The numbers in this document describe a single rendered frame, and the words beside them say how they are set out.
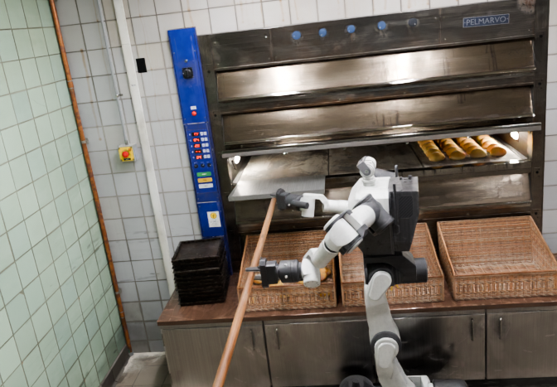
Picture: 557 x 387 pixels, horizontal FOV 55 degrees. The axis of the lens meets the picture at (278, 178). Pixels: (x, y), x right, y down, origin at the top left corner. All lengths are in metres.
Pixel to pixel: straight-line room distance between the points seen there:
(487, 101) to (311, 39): 1.07
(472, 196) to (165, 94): 1.95
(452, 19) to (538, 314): 1.65
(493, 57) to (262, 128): 1.37
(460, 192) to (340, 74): 1.02
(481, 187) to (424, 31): 0.99
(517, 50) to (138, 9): 2.15
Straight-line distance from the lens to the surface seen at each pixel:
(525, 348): 3.31
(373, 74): 3.15
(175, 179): 3.41
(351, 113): 3.19
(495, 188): 3.45
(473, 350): 3.24
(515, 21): 3.30
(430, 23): 3.19
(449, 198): 3.39
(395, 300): 3.09
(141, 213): 3.56
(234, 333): 1.79
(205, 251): 3.23
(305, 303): 3.06
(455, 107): 3.26
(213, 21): 3.19
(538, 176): 3.50
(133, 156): 3.37
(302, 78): 3.15
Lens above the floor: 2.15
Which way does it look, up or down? 17 degrees down
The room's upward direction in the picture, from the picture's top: 7 degrees counter-clockwise
